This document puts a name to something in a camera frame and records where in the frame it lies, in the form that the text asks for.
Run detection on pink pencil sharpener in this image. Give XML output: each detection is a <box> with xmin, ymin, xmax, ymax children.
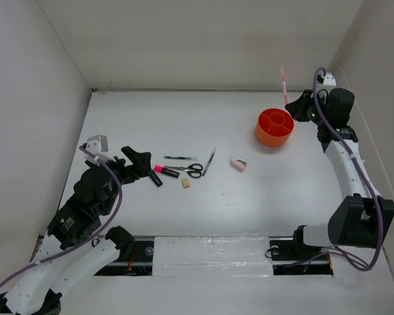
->
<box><xmin>230</xmin><ymin>156</ymin><xmax>247</xmax><ymax>173</ymax></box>

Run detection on black handled scissors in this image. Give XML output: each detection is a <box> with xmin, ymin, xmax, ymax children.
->
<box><xmin>165</xmin><ymin>163</ymin><xmax>204</xmax><ymax>179</ymax></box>

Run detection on orange round compartment container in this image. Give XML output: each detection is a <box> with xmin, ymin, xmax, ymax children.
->
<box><xmin>255</xmin><ymin>108</ymin><xmax>294</xmax><ymax>147</ymax></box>

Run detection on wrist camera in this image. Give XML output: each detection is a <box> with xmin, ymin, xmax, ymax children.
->
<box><xmin>83</xmin><ymin>135</ymin><xmax>112</xmax><ymax>164</ymax></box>
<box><xmin>318</xmin><ymin>72</ymin><xmax>337</xmax><ymax>89</ymax></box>

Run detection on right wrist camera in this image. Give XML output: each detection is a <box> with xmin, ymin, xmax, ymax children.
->
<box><xmin>318</xmin><ymin>72</ymin><xmax>337</xmax><ymax>89</ymax></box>

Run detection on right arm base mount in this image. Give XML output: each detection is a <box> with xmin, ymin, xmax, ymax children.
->
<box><xmin>265</xmin><ymin>226</ymin><xmax>334</xmax><ymax>276</ymax></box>

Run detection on pink capped black highlighter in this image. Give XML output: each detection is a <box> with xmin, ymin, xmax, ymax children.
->
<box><xmin>154</xmin><ymin>165</ymin><xmax>180</xmax><ymax>179</ymax></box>

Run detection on blue capped black highlighter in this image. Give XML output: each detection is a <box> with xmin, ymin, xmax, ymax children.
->
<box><xmin>149</xmin><ymin>170</ymin><xmax>163</xmax><ymax>187</ymax></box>

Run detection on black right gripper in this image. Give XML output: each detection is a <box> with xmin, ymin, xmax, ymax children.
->
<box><xmin>284</xmin><ymin>89</ymin><xmax>330</xmax><ymax>127</ymax></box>

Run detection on green gel pen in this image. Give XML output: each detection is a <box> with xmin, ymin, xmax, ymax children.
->
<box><xmin>164</xmin><ymin>156</ymin><xmax>198</xmax><ymax>161</ymax></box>

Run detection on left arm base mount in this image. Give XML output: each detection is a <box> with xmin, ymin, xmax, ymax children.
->
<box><xmin>95</xmin><ymin>236</ymin><xmax>155</xmax><ymax>276</ymax></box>

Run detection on tan eraser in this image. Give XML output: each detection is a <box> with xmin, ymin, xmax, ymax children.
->
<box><xmin>181</xmin><ymin>178</ymin><xmax>190</xmax><ymax>188</ymax></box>

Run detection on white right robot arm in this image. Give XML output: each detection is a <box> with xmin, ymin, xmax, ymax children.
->
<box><xmin>285</xmin><ymin>88</ymin><xmax>394</xmax><ymax>259</ymax></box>

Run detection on red translucent highlighter pen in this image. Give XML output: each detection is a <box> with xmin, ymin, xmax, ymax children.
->
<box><xmin>280</xmin><ymin>66</ymin><xmax>288</xmax><ymax>105</ymax></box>

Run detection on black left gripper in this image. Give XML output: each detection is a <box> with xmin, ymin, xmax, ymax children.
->
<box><xmin>89</xmin><ymin>146</ymin><xmax>152</xmax><ymax>214</ymax></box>

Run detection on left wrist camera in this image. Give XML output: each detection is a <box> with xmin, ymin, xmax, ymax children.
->
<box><xmin>83</xmin><ymin>135</ymin><xmax>112</xmax><ymax>164</ymax></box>

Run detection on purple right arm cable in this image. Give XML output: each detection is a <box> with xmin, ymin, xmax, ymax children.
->
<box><xmin>313</xmin><ymin>67</ymin><xmax>384</xmax><ymax>270</ymax></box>

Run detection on black gel pen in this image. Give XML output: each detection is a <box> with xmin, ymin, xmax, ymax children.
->
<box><xmin>202</xmin><ymin>147</ymin><xmax>217</xmax><ymax>177</ymax></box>

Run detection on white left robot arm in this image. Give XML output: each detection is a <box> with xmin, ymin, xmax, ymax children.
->
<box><xmin>0</xmin><ymin>140</ymin><xmax>154</xmax><ymax>314</ymax></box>

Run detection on front metal rail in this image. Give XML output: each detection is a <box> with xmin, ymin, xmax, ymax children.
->
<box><xmin>81</xmin><ymin>233</ymin><xmax>316</xmax><ymax>273</ymax></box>

